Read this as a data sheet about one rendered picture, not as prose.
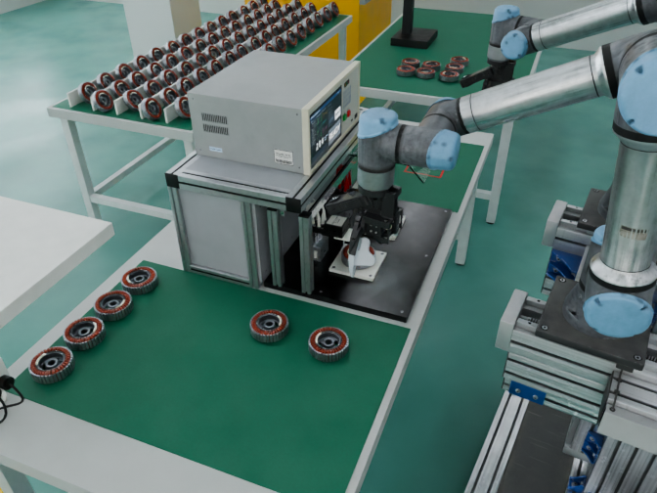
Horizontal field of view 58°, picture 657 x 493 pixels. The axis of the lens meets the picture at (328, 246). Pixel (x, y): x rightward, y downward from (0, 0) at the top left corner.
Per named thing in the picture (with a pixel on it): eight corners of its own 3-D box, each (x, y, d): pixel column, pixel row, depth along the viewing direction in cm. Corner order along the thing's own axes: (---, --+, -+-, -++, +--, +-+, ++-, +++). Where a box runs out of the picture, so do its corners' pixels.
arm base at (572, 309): (636, 307, 136) (650, 273, 130) (628, 348, 125) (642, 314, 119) (569, 287, 142) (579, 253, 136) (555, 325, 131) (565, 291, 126)
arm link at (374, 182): (350, 168, 117) (369, 152, 122) (350, 189, 119) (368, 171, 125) (385, 177, 114) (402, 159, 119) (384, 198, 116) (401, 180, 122)
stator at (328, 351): (352, 338, 169) (352, 329, 167) (342, 366, 160) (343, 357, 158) (315, 332, 171) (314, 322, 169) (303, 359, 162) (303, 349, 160)
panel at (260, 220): (336, 186, 236) (336, 115, 219) (262, 283, 186) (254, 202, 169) (333, 186, 236) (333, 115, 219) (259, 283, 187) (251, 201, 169)
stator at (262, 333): (251, 346, 166) (250, 336, 164) (248, 320, 175) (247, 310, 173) (290, 340, 168) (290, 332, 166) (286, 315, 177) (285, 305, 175)
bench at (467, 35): (532, 112, 487) (550, 19, 443) (499, 229, 347) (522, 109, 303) (403, 95, 520) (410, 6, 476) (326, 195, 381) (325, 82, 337)
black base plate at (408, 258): (451, 214, 222) (452, 209, 221) (406, 323, 174) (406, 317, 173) (335, 192, 237) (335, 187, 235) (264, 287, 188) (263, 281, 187)
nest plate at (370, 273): (386, 255, 198) (386, 252, 197) (372, 281, 186) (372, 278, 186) (344, 246, 202) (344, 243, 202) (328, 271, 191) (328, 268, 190)
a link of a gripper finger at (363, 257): (367, 284, 123) (378, 241, 122) (341, 275, 125) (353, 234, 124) (372, 284, 125) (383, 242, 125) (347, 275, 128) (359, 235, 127)
